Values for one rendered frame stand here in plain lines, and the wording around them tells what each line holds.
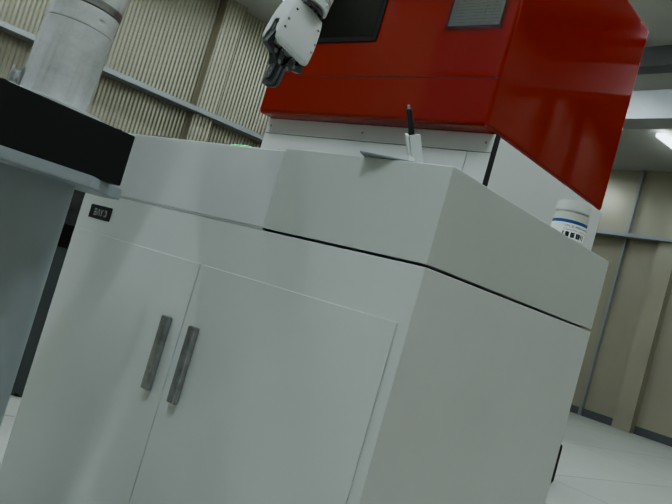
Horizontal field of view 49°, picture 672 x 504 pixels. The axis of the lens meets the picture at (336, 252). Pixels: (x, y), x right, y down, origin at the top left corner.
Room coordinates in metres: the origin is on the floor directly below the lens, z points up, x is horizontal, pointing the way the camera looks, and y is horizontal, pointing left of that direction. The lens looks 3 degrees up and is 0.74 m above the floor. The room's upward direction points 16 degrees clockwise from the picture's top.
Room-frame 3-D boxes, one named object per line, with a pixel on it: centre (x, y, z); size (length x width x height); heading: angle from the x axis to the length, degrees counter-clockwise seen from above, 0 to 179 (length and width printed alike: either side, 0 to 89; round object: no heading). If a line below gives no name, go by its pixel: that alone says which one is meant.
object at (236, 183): (1.48, 0.31, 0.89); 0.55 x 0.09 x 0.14; 48
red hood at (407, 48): (2.23, -0.20, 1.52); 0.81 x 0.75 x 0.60; 48
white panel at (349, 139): (2.00, 0.01, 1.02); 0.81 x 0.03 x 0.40; 48
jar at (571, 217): (1.49, -0.45, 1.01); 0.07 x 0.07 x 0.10
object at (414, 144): (1.46, -0.09, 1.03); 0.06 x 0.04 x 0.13; 138
